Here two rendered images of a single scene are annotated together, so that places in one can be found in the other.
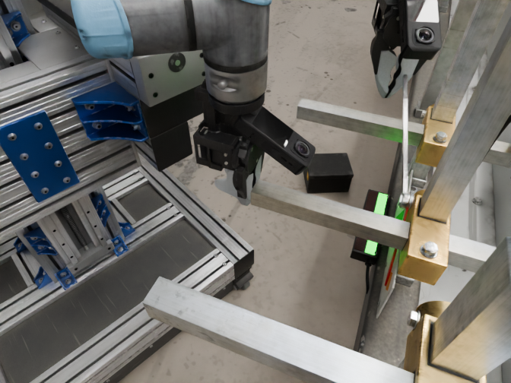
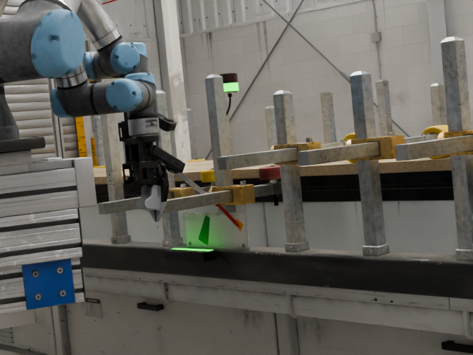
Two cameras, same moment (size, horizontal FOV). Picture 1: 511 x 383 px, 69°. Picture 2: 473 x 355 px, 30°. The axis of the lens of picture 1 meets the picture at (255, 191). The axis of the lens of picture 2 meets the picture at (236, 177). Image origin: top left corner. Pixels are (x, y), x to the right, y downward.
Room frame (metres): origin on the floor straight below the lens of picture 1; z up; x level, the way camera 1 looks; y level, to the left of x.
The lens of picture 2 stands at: (-0.71, 1.90, 1.02)
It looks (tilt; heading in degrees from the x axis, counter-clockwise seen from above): 3 degrees down; 295
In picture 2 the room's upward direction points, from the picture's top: 6 degrees counter-clockwise
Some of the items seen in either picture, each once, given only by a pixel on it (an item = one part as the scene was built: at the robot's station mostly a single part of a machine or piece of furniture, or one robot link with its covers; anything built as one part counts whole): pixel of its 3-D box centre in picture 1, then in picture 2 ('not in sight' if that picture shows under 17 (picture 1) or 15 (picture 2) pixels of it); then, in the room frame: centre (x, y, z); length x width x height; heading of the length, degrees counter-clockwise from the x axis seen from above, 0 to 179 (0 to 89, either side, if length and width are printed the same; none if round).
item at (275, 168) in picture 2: not in sight; (274, 184); (0.25, -0.38, 0.85); 0.08 x 0.08 x 0.11
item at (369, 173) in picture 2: not in sight; (369, 175); (-0.12, -0.07, 0.88); 0.03 x 0.03 x 0.48; 68
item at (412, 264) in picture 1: (427, 233); (231, 194); (0.32, -0.25, 0.85); 0.13 x 0.06 x 0.05; 158
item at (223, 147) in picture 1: (232, 127); (144, 160); (0.41, 0.03, 0.96); 0.09 x 0.08 x 0.12; 68
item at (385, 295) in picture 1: (395, 238); (215, 230); (0.38, -0.24, 0.75); 0.26 x 0.01 x 0.10; 158
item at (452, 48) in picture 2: not in sight; (462, 151); (-0.35, 0.03, 0.93); 0.03 x 0.03 x 0.48; 68
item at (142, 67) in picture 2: not in sight; (133, 63); (0.57, -0.22, 1.23); 0.09 x 0.08 x 0.11; 56
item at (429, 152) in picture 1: (436, 133); (172, 196); (0.55, -0.34, 0.84); 0.13 x 0.06 x 0.05; 158
